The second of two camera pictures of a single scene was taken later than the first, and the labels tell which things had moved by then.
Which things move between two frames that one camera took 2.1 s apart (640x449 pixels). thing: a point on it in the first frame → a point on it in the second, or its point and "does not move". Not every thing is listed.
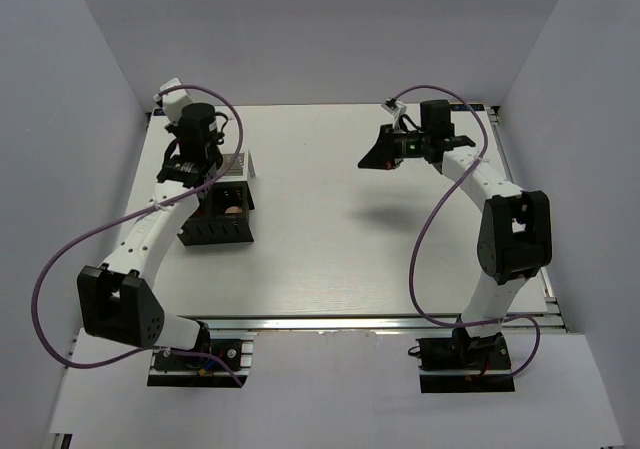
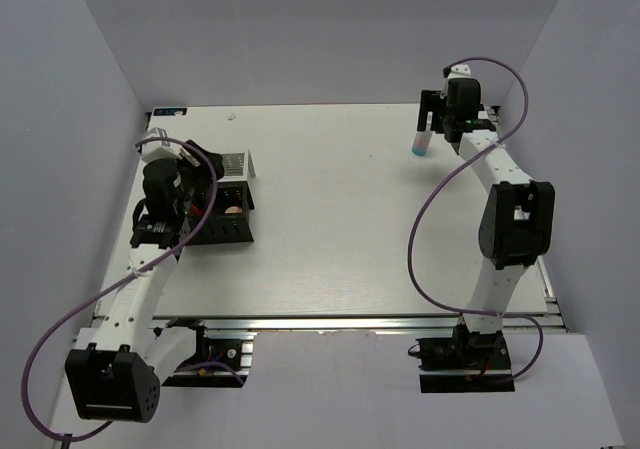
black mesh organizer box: (222, 216) does not move
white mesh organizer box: (241, 170) does not move
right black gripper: (382, 155) → (431, 101)
